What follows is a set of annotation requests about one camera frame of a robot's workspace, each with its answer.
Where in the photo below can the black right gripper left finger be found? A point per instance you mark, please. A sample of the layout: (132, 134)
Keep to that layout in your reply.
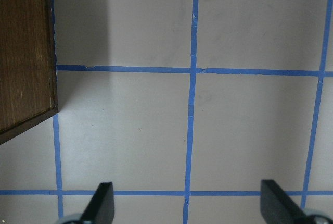
(100, 208)

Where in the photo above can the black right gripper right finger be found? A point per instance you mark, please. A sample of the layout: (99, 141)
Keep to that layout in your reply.
(277, 207)

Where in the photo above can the dark brown wooden cabinet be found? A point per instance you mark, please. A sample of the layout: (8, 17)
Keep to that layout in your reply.
(28, 65)

